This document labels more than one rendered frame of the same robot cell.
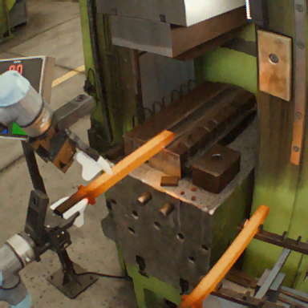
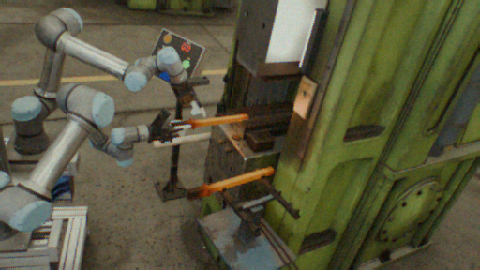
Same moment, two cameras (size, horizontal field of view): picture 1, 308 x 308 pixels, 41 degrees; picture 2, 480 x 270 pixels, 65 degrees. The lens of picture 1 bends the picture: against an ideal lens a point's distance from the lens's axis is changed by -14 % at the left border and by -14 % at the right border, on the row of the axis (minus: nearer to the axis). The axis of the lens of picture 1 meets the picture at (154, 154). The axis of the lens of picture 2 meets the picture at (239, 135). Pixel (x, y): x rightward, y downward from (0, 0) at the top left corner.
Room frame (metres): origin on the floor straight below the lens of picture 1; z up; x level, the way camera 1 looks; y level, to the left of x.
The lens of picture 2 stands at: (-0.61, -0.39, 2.00)
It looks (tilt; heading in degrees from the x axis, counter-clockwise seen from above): 33 degrees down; 12
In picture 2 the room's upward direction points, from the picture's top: 12 degrees clockwise
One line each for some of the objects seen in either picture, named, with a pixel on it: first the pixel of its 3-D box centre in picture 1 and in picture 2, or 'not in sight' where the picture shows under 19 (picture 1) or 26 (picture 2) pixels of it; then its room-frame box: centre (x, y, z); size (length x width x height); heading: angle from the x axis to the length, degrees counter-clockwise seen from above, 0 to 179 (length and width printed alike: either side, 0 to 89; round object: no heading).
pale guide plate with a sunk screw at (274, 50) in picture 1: (275, 64); (305, 97); (0.92, -0.31, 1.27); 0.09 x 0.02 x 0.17; 47
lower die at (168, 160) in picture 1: (196, 119); (267, 117); (1.19, -0.13, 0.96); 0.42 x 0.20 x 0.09; 137
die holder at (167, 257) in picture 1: (212, 192); (264, 160); (1.16, -0.18, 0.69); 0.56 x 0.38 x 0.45; 137
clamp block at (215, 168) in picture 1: (217, 168); (261, 141); (0.96, -0.16, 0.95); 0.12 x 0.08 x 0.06; 137
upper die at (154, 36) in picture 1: (188, 14); (283, 56); (1.19, -0.13, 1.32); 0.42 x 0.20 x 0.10; 137
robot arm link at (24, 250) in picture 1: (22, 250); (142, 133); (0.66, 0.33, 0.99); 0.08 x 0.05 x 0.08; 47
